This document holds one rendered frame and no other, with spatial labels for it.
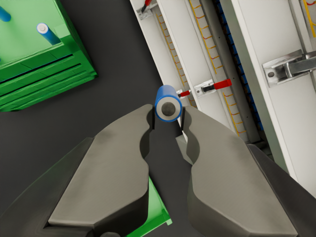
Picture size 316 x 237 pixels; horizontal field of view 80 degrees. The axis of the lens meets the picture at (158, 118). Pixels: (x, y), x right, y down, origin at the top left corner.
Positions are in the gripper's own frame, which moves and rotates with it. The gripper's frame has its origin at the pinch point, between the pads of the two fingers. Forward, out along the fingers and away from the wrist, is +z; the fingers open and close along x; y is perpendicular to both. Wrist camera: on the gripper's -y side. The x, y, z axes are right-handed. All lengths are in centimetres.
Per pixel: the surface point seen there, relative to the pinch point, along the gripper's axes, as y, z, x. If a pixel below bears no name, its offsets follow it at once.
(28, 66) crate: 4.7, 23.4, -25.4
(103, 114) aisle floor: 30, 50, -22
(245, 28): -3.5, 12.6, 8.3
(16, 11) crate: -4.0, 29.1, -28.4
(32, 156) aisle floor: 41, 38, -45
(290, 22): -4.3, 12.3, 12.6
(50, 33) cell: -1.1, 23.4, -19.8
